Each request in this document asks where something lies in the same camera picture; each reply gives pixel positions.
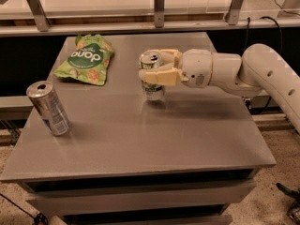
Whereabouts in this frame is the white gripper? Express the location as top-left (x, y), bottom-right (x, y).
top-left (139, 49), bottom-right (213, 88)

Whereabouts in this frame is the silver green 7up can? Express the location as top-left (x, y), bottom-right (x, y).
top-left (139, 51), bottom-right (165, 101)

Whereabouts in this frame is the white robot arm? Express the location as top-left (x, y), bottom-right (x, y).
top-left (139, 44), bottom-right (300, 132)

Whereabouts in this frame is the tall silver blue can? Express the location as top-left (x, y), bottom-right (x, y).
top-left (26, 81), bottom-right (70, 136)

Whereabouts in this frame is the green snack bag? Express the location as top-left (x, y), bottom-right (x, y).
top-left (53, 35), bottom-right (114, 86)

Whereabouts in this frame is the grey drawer cabinet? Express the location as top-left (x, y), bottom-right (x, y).
top-left (1, 33), bottom-right (275, 225)

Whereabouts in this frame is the green tool on floor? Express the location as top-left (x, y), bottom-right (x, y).
top-left (276, 183), bottom-right (300, 203)

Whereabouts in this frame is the middle metal bracket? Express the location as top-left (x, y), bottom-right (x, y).
top-left (154, 0), bottom-right (165, 28)

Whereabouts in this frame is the metal bracket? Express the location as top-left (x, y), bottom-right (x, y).
top-left (154, 0), bottom-right (165, 28)
top-left (225, 0), bottom-right (244, 25)
top-left (26, 0), bottom-right (50, 32)

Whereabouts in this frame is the right metal bracket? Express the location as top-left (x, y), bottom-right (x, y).
top-left (225, 0), bottom-right (244, 25)

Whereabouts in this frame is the left metal bracket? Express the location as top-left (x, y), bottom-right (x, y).
top-left (26, 0), bottom-right (50, 32)

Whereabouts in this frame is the black floor cable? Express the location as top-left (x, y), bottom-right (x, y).
top-left (0, 192), bottom-right (50, 225)

